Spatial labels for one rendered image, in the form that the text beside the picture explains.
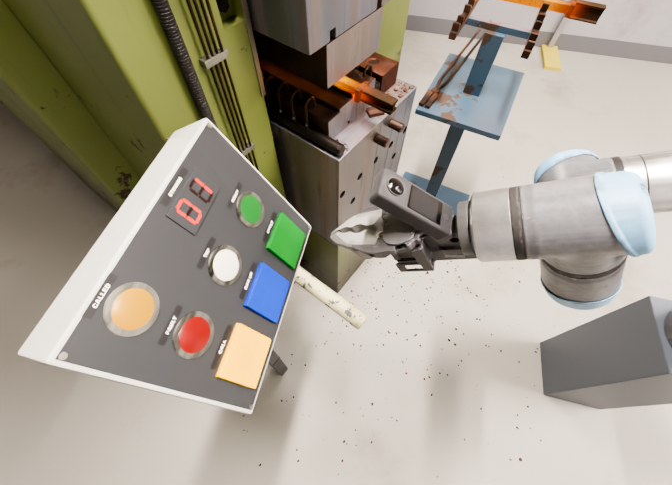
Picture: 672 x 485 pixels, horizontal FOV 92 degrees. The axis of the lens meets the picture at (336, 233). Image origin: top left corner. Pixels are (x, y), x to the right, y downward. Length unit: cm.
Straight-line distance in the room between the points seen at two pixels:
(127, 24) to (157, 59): 6
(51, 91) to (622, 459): 221
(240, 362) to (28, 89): 83
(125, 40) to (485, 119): 105
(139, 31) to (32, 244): 186
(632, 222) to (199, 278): 48
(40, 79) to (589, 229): 111
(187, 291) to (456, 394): 132
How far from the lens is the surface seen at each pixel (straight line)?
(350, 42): 79
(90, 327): 41
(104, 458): 175
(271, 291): 54
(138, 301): 42
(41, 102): 111
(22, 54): 107
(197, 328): 46
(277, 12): 71
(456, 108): 130
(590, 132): 285
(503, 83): 149
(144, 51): 65
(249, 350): 52
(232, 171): 52
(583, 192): 42
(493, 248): 42
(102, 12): 61
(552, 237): 41
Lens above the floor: 151
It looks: 59 degrees down
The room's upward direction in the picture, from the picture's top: straight up
